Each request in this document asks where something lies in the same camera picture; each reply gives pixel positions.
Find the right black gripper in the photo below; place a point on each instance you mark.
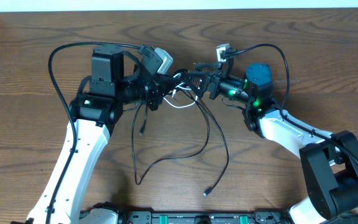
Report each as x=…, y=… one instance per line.
x=205, y=83

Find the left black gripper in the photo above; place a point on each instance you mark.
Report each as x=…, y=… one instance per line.
x=154, y=93

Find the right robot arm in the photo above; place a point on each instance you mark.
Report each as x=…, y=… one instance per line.
x=329, y=161

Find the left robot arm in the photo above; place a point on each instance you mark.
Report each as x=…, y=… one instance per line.
x=117, y=78

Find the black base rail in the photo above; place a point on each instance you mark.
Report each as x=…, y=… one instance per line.
x=197, y=217

